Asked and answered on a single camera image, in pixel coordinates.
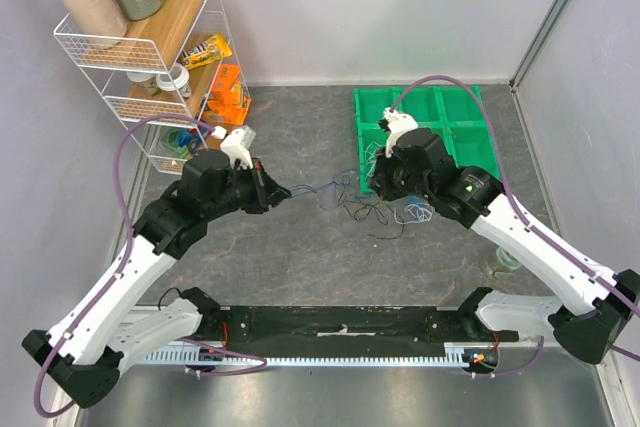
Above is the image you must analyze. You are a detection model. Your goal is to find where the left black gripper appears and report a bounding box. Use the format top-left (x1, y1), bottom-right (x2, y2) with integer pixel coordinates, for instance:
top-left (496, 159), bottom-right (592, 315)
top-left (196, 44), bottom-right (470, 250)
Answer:
top-left (204, 157), bottom-right (292, 221)

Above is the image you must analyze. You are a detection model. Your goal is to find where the light blue white wire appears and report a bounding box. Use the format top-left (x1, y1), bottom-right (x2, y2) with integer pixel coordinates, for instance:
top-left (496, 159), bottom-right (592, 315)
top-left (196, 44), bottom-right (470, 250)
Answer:
top-left (392, 196), bottom-right (434, 226)

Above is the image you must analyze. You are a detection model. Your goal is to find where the black wire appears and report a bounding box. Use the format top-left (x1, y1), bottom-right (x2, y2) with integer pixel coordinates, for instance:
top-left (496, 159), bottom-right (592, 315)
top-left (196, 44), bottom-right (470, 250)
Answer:
top-left (337, 191), bottom-right (407, 242)

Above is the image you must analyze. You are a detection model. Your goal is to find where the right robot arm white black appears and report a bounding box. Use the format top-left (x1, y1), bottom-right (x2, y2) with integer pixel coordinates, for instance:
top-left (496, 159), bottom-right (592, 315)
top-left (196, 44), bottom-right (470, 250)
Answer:
top-left (370, 128), bottom-right (639, 364)

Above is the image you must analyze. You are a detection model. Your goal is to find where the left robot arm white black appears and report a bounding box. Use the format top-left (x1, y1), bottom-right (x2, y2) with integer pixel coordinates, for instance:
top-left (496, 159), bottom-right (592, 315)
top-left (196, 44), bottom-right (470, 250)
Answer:
top-left (22, 150), bottom-right (291, 408)

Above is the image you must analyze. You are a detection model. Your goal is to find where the green six-compartment bin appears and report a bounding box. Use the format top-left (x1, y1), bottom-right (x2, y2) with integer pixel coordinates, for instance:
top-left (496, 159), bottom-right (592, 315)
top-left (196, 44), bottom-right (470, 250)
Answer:
top-left (353, 86), bottom-right (500, 194)

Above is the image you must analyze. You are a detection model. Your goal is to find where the orange snack box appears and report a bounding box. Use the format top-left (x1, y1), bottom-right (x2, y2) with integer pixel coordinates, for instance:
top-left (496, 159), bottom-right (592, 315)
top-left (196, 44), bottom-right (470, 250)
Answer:
top-left (201, 64), bottom-right (251, 126)

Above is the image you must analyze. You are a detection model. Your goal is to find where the green blue toy car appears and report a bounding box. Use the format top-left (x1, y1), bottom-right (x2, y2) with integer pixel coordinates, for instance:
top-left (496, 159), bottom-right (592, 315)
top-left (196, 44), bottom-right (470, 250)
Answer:
top-left (160, 126), bottom-right (211, 159)

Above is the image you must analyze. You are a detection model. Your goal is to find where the clear glass bottle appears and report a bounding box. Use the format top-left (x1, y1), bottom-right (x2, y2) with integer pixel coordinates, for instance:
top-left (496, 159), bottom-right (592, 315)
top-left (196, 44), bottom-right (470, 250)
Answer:
top-left (486, 247), bottom-right (522, 280)

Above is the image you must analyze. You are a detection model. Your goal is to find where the yellow candy bag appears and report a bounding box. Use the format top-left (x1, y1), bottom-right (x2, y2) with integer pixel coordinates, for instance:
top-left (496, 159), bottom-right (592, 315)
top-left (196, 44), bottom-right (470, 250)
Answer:
top-left (178, 33), bottom-right (232, 71)

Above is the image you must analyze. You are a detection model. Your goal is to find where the beige pump bottle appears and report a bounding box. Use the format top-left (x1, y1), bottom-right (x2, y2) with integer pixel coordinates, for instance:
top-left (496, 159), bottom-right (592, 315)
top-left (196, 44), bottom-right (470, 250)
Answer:
top-left (62, 0), bottom-right (127, 50)

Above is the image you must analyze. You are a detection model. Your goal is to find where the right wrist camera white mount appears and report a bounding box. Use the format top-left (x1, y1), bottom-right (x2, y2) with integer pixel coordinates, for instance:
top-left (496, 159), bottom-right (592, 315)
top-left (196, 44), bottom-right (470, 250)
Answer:
top-left (378, 108), bottom-right (418, 158)

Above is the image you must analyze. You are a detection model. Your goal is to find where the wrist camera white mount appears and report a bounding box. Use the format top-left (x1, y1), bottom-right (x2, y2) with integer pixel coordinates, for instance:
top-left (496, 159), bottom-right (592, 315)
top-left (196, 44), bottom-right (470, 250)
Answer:
top-left (378, 108), bottom-right (418, 158)
top-left (211, 125), bottom-right (256, 169)

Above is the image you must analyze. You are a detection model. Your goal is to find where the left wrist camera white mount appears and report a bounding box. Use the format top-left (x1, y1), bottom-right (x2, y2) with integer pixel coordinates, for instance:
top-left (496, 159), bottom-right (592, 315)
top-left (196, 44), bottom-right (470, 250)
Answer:
top-left (211, 125), bottom-right (256, 169)

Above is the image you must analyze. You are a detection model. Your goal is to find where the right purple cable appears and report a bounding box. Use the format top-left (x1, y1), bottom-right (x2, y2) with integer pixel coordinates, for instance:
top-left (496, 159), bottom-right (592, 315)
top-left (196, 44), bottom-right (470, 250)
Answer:
top-left (392, 75), bottom-right (640, 378)

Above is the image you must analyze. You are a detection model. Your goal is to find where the purple cable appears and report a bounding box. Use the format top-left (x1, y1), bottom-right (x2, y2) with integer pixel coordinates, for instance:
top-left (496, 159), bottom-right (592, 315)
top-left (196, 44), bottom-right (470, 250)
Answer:
top-left (33, 114), bottom-right (271, 419)
top-left (392, 75), bottom-right (640, 378)

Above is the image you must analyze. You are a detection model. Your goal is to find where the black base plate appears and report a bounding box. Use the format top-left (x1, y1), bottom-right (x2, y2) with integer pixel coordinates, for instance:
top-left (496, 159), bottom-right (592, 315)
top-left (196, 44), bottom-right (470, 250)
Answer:
top-left (196, 306), bottom-right (519, 347)

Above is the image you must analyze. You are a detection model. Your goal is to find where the white wire shelf rack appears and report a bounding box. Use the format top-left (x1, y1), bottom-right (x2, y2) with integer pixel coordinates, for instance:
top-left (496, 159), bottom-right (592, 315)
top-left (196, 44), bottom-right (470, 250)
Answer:
top-left (54, 0), bottom-right (239, 175)

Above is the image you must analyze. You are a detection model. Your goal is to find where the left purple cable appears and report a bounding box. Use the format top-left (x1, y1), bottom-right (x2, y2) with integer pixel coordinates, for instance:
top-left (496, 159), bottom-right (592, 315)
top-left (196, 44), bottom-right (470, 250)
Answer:
top-left (33, 114), bottom-right (271, 419)

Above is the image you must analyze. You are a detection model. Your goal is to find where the slotted cable duct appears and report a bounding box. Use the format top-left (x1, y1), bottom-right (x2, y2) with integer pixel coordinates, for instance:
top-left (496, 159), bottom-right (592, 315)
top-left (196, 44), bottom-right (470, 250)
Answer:
top-left (139, 343), bottom-right (469, 368)

